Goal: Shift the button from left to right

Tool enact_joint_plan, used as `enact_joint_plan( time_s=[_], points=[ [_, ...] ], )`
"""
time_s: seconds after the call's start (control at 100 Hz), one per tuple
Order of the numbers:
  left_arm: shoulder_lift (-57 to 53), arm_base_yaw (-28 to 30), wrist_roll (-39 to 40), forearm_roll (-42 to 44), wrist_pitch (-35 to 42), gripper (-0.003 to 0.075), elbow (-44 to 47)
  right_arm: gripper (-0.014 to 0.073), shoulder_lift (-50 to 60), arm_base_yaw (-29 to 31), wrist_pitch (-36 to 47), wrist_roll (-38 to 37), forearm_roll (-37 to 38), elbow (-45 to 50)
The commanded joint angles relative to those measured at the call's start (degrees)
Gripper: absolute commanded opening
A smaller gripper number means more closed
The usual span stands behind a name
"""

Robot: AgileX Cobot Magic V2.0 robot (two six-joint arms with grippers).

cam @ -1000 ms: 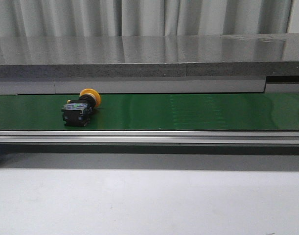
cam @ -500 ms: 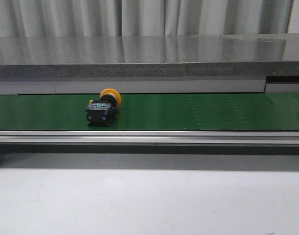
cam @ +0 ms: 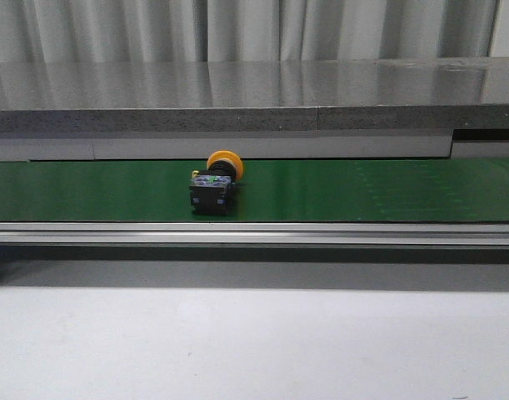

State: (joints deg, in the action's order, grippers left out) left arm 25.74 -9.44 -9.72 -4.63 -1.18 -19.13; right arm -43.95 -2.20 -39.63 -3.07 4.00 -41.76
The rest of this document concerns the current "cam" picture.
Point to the yellow mushroom push button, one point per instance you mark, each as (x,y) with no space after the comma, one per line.
(213,189)

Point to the grey panel under counter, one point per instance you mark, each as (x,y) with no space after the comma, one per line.
(354,143)

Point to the green conveyor belt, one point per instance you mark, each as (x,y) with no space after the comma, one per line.
(313,190)

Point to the dark granite counter slab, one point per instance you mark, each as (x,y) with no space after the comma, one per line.
(144,97)

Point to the white pleated curtain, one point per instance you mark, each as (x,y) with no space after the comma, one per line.
(215,31)

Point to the aluminium conveyor side rail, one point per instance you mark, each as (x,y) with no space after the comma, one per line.
(466,257)

